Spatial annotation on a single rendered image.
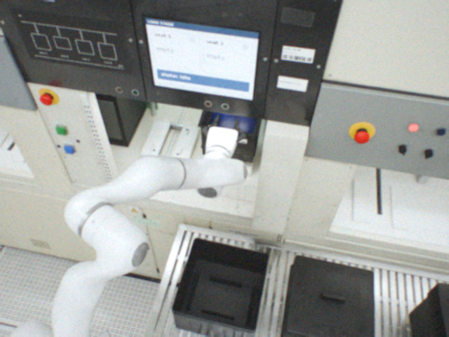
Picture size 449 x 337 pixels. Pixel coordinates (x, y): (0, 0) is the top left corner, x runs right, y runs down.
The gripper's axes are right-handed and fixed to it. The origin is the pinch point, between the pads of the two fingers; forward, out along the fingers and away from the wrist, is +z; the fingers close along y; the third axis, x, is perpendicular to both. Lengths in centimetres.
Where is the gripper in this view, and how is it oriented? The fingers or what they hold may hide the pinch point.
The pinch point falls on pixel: (226, 121)
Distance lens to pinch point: 147.7
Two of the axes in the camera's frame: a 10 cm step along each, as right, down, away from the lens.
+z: 2.0, -7.6, 6.1
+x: 0.1, -6.2, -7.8
